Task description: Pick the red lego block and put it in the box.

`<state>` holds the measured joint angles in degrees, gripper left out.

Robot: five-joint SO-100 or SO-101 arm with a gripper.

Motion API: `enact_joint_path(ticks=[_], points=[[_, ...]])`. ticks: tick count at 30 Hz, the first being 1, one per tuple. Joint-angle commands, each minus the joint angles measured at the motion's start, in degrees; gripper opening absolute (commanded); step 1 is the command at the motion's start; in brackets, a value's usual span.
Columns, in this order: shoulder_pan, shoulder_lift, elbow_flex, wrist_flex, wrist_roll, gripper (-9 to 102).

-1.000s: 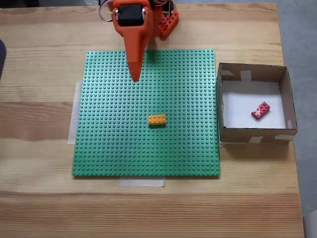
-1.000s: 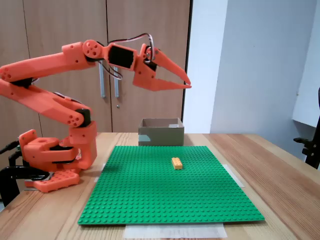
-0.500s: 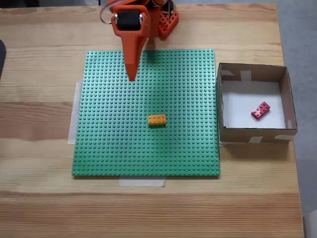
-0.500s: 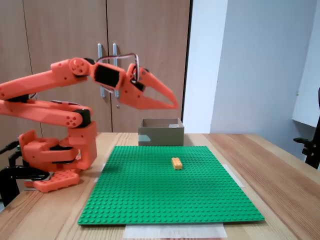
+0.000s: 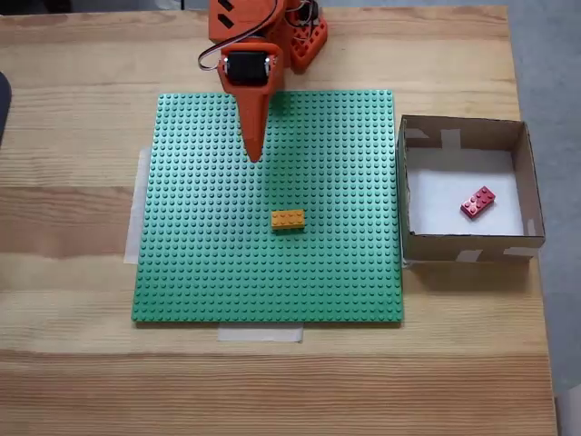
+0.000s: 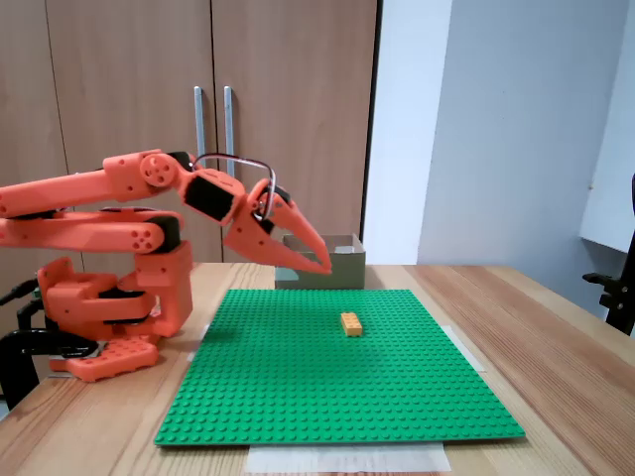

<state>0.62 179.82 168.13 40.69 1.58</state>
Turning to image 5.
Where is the red lego block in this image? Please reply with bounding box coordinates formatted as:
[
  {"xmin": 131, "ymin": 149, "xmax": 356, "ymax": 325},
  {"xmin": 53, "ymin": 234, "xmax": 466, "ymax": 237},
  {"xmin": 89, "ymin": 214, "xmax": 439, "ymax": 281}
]
[{"xmin": 459, "ymin": 184, "xmax": 497, "ymax": 223}]

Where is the green lego baseplate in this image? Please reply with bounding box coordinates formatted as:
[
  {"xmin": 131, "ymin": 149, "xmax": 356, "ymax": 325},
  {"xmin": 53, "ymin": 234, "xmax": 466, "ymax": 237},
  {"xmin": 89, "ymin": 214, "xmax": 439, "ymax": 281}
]
[{"xmin": 130, "ymin": 89, "xmax": 405, "ymax": 324}]

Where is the yellow lego block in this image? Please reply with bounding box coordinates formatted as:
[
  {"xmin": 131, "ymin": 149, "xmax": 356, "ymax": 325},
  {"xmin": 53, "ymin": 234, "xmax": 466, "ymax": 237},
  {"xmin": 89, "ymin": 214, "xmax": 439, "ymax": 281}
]
[{"xmin": 271, "ymin": 209, "xmax": 306, "ymax": 233}]

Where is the open cardboard box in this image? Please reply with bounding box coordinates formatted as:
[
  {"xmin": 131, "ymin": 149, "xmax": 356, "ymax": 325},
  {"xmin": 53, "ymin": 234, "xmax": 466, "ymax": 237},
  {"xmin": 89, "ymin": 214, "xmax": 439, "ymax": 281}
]
[{"xmin": 397, "ymin": 114, "xmax": 547, "ymax": 264}]

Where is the white paper sheet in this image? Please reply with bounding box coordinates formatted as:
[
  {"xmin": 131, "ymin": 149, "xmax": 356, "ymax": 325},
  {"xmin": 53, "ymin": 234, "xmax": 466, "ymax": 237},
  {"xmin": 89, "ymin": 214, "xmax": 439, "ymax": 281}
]
[{"xmin": 405, "ymin": 147, "xmax": 527, "ymax": 236}]

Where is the black rounded object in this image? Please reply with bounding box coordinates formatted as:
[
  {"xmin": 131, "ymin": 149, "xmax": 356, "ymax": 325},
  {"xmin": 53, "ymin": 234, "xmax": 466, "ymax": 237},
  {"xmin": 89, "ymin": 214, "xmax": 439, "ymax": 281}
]
[{"xmin": 0, "ymin": 71, "xmax": 14, "ymax": 149}]

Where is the white red black servo cable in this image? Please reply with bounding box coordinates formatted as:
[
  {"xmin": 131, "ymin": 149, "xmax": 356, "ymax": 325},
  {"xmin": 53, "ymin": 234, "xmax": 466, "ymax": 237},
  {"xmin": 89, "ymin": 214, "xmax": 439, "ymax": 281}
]
[{"xmin": 197, "ymin": 0, "xmax": 281, "ymax": 73}]

